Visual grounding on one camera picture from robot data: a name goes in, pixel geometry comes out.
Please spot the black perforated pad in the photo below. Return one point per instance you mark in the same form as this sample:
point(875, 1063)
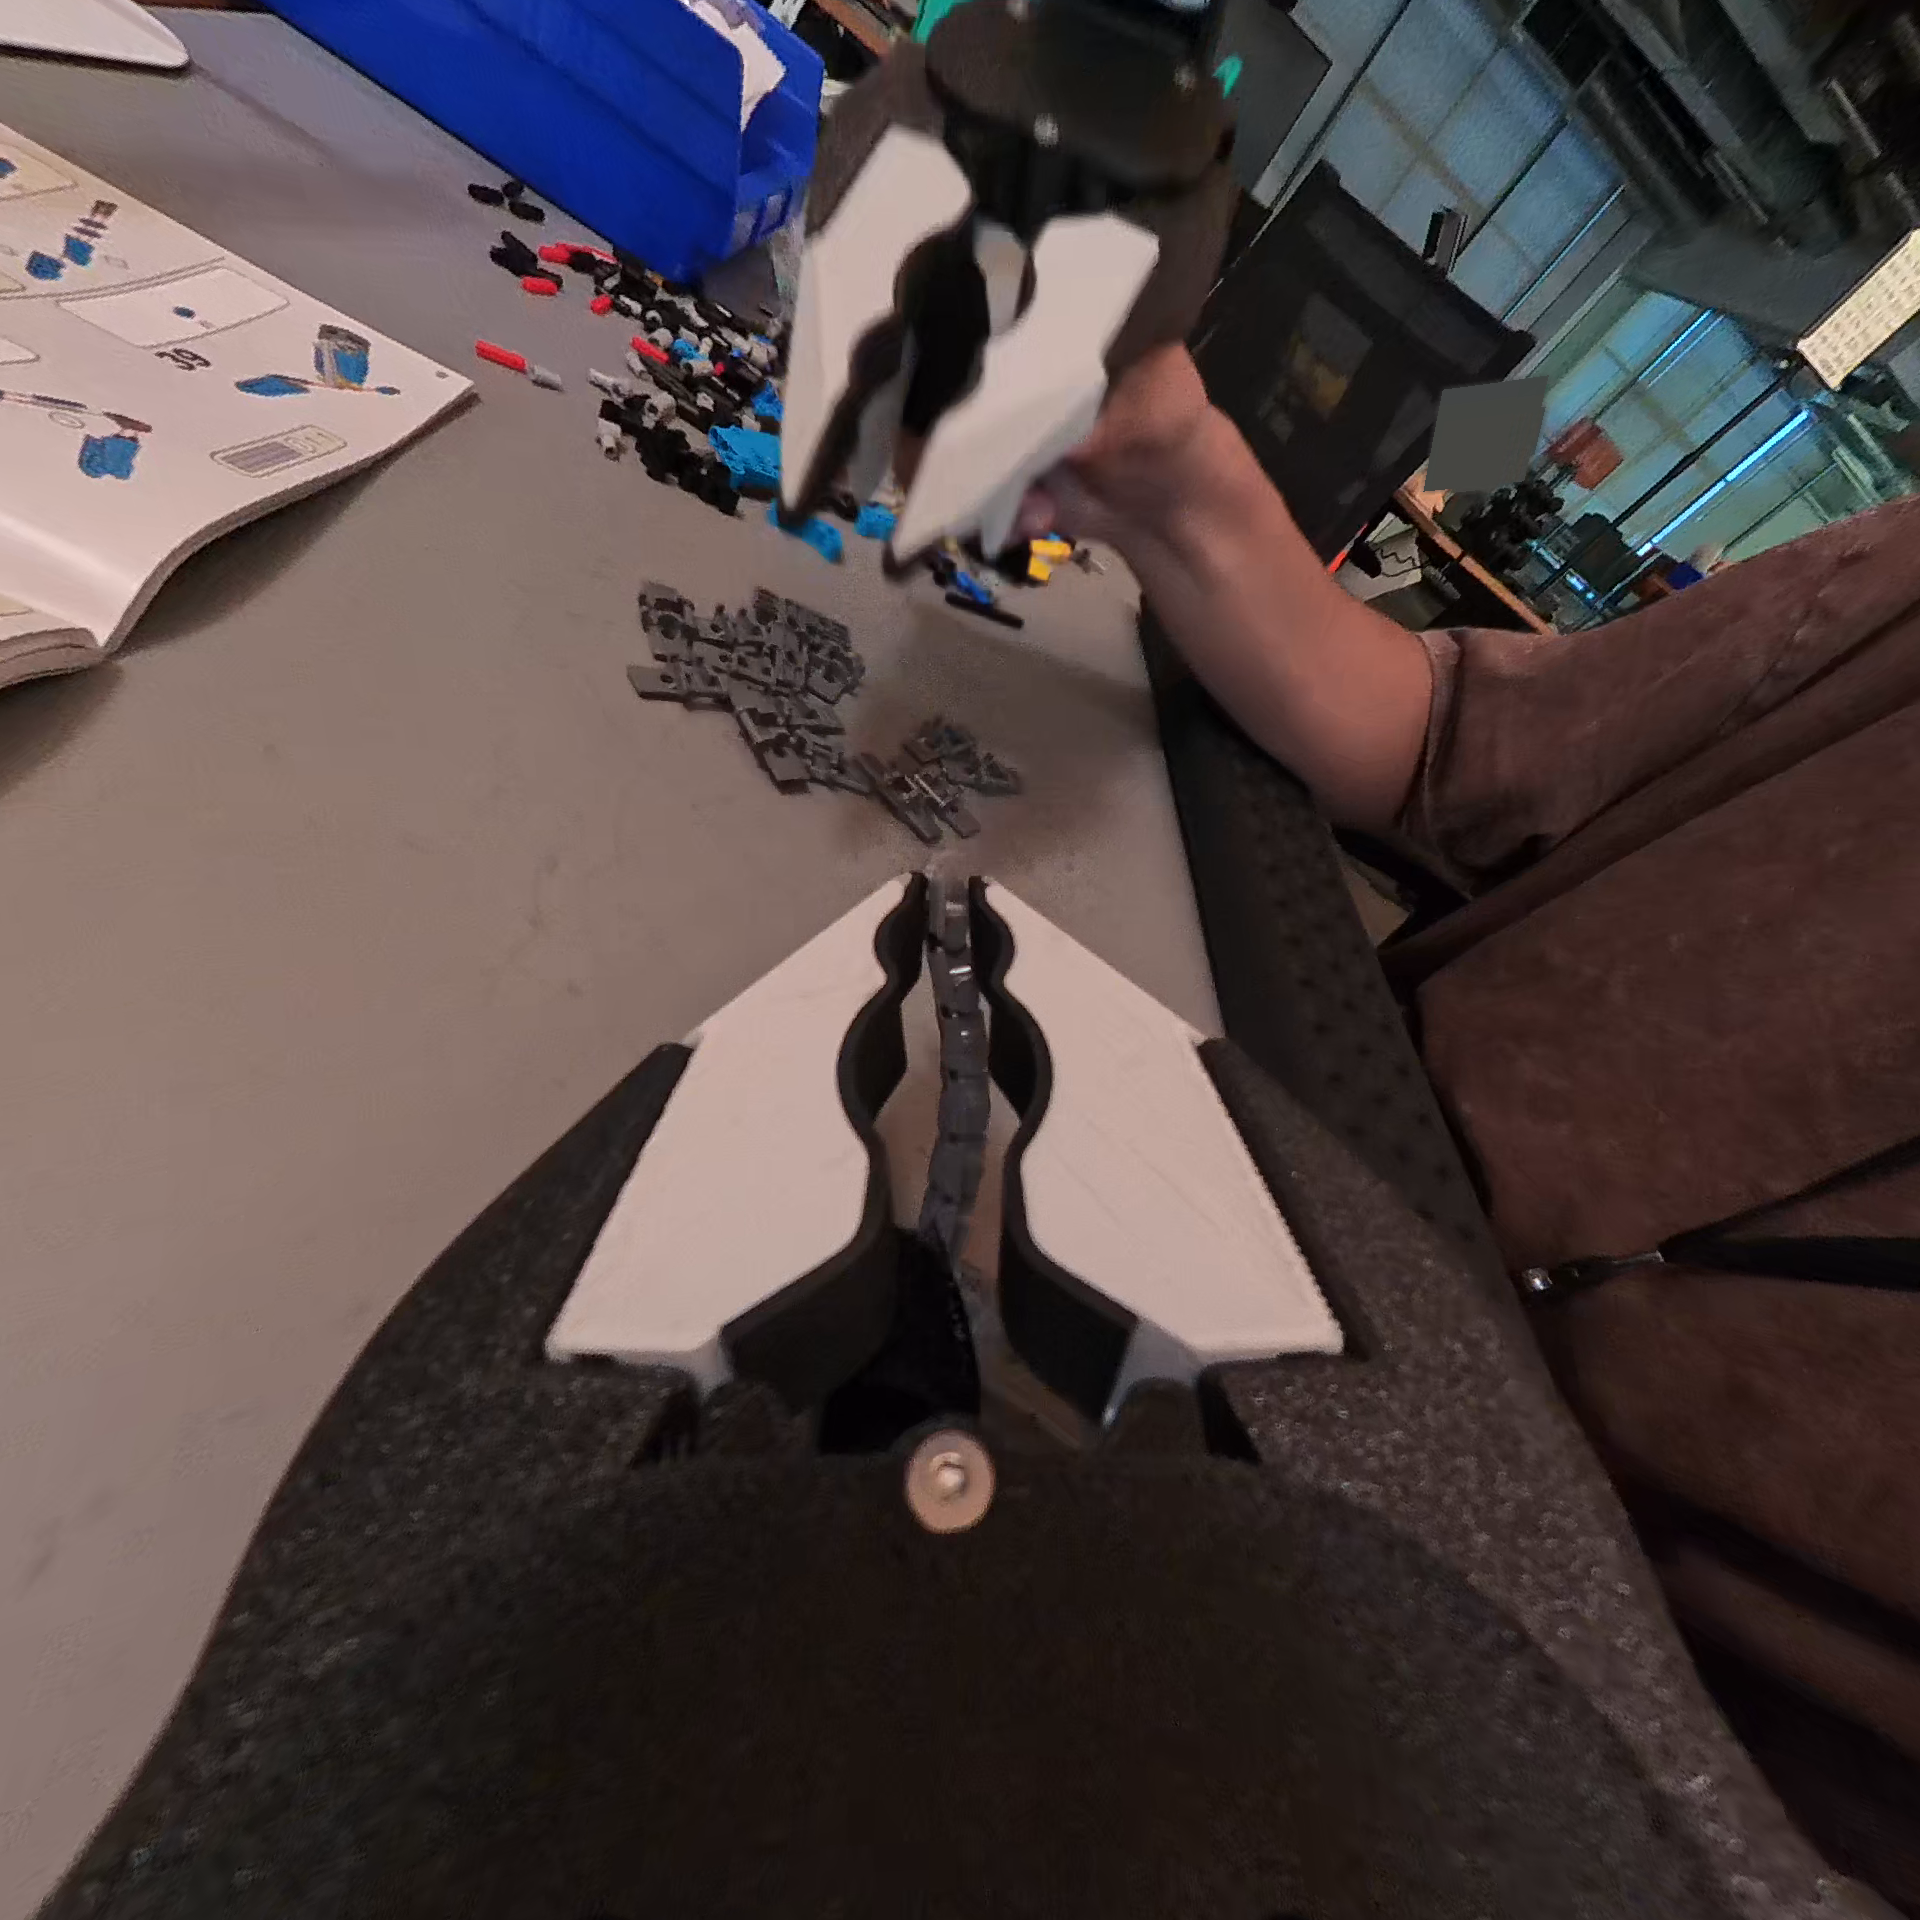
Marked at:
point(1306, 960)

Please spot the grey desk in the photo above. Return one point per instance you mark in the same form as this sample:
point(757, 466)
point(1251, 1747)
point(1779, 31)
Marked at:
point(376, 901)

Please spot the open instruction booklet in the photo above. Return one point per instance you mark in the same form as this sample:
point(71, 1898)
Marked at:
point(224, 420)

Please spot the pile of small building bricks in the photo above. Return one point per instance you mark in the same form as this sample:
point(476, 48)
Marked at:
point(704, 435)

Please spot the person's right forearm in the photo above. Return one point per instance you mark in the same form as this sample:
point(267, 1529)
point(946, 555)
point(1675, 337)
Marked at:
point(1306, 661)

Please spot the blue storage bin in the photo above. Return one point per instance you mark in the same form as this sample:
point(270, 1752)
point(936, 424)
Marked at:
point(570, 89)

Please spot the red and grey pin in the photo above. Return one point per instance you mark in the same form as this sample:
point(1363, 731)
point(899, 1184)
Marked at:
point(503, 354)

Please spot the person's right hand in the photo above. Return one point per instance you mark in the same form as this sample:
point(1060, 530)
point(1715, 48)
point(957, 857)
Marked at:
point(1155, 450)

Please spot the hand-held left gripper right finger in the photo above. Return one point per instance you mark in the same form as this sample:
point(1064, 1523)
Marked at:
point(1172, 1170)

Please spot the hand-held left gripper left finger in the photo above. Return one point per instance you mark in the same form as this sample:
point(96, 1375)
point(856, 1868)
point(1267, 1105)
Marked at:
point(722, 1170)

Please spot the white laptop stand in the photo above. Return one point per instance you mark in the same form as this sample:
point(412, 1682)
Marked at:
point(91, 31)

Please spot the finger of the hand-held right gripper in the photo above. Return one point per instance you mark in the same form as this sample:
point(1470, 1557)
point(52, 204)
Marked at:
point(1072, 345)
point(862, 241)

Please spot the pile of grey links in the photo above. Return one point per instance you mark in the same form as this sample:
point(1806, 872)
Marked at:
point(765, 661)

